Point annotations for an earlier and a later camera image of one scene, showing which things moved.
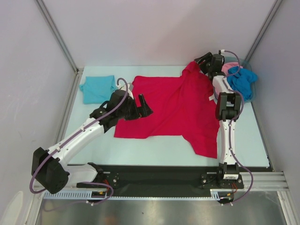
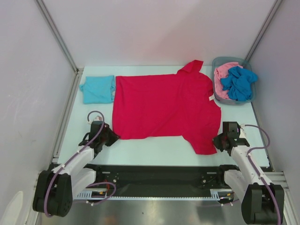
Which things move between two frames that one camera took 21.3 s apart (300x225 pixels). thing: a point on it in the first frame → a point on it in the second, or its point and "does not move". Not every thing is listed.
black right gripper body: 204,62 → 220,142
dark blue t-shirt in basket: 241,79 does not move
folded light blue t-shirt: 98,89 does not move
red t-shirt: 182,105 does not move
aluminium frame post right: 264,28 does not move
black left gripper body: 130,112 → 108,138
